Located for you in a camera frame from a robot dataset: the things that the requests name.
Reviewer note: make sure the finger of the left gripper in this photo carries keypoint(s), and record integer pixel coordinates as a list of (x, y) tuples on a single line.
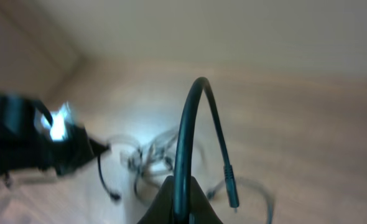
[(76, 151)]

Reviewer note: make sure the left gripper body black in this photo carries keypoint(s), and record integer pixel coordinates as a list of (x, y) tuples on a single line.
[(22, 145)]

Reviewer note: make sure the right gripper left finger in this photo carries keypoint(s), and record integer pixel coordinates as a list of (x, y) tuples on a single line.
[(160, 211)]

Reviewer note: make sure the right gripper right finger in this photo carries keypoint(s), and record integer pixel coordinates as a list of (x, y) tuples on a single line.
[(201, 212)]

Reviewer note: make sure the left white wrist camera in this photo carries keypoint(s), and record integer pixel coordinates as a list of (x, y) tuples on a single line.
[(62, 119)]

